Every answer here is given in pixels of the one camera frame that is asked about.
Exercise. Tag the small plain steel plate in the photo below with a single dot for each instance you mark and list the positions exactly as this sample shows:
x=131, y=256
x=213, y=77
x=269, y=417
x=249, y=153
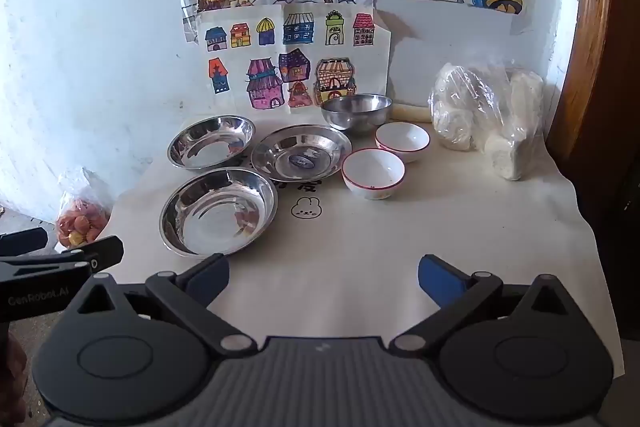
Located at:
x=210, y=143

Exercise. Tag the steel plate with blue sticker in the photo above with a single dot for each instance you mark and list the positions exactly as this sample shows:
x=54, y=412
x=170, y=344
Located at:
x=300, y=154

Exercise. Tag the white bowl with red rim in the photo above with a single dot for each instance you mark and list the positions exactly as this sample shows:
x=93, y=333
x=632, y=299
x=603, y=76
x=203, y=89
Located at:
x=402, y=139
x=372, y=172

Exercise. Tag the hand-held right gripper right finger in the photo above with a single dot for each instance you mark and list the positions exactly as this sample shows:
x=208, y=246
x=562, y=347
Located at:
x=440, y=281

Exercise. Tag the stainless steel bowl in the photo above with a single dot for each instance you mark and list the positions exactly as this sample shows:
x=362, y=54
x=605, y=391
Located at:
x=356, y=117

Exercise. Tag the colored houses drawing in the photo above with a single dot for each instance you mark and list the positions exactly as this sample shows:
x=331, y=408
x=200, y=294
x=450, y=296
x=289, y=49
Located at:
x=300, y=52

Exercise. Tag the large plain steel plate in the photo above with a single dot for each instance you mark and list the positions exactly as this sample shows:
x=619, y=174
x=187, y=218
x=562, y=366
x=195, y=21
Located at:
x=217, y=213

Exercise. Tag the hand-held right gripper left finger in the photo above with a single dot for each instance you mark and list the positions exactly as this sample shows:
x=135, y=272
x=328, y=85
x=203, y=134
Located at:
x=210, y=281

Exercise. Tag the cream cylindrical stick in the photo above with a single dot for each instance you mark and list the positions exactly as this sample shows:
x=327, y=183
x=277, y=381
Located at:
x=412, y=113

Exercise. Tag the clear bag of white buns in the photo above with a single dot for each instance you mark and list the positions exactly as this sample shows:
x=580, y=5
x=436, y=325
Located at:
x=480, y=107

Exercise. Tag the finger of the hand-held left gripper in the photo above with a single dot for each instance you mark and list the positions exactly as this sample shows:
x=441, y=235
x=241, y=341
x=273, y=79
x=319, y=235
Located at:
x=22, y=241
x=100, y=253

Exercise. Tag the bag of red orange fruits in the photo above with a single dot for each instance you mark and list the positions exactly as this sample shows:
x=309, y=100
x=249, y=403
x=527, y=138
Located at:
x=80, y=222

